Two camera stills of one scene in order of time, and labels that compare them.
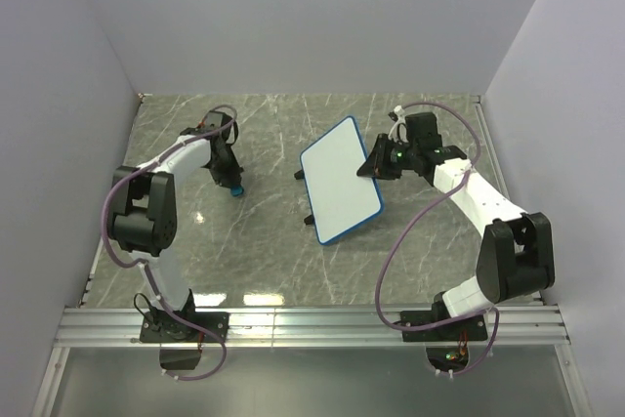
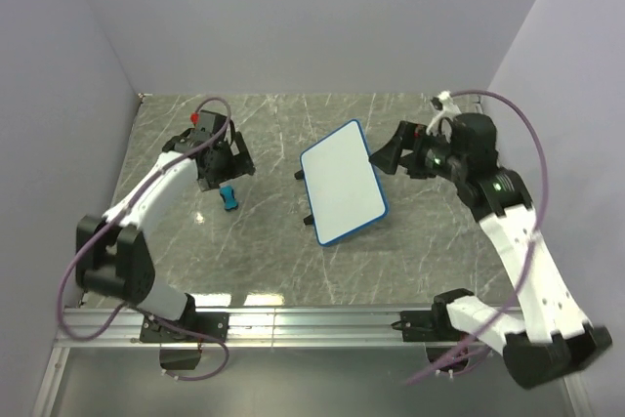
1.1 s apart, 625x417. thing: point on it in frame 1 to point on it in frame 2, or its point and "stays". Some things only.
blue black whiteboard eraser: [236, 190] to [227, 192]
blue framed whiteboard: [340, 198] stays
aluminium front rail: [120, 326] stays
